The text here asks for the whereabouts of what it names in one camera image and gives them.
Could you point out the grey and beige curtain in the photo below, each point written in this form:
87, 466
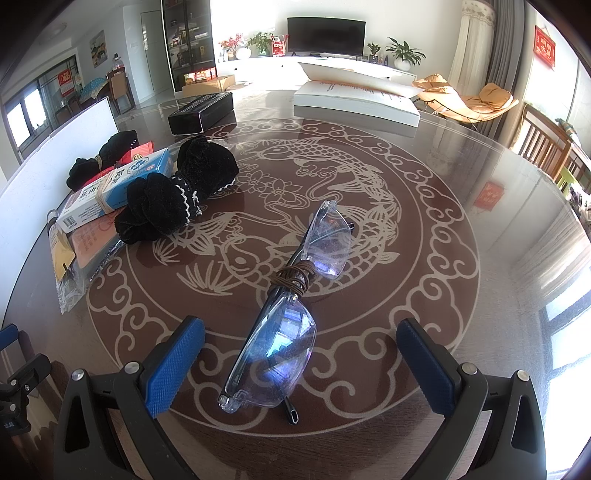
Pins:
480, 55

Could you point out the black scrunchie with tan band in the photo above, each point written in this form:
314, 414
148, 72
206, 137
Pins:
117, 145

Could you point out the orange lounge chair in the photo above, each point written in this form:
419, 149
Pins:
461, 99

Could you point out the table with green tablecloth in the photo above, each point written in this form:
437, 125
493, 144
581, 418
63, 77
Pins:
93, 87

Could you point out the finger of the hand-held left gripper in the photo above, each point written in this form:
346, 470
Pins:
9, 344

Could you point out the wooden phone case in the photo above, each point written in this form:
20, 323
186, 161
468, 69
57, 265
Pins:
92, 244

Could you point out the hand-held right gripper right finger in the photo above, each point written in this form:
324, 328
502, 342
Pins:
427, 369

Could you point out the large plant in white pot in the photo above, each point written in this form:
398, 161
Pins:
404, 53

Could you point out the red packet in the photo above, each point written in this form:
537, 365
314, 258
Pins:
137, 152

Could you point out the dark display cabinet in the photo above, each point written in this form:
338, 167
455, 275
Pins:
187, 41

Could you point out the black rectangular box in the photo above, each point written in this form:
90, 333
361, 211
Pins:
201, 110

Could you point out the green leafy plant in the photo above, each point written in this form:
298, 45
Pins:
262, 42

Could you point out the blue and white box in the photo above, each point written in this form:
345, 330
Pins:
134, 177

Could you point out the red gift box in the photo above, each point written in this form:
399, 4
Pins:
278, 47

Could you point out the brown dining chair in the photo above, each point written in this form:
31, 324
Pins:
122, 92

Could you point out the black scrunchie with white trim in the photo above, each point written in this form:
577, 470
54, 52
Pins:
203, 164

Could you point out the black television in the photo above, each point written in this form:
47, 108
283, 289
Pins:
326, 36

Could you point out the white television cabinet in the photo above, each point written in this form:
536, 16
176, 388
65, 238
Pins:
277, 67

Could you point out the red flowers in white vase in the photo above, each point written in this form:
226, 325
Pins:
235, 46

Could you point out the framed wall painting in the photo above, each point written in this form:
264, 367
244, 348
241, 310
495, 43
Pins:
97, 48

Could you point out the red wall hanging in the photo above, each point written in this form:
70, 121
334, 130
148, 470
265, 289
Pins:
545, 46

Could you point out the open white box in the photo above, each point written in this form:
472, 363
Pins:
355, 99

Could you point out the small potted plant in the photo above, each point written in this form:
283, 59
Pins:
373, 50

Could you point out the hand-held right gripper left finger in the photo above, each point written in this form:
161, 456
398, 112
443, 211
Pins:
173, 369

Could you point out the wooden chair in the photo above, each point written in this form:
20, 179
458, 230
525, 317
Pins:
540, 138

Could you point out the white panel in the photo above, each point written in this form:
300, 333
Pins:
51, 166

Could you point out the red window poster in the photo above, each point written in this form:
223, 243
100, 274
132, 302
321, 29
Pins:
66, 82

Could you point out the glasses with brown band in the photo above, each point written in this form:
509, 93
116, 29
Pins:
277, 341

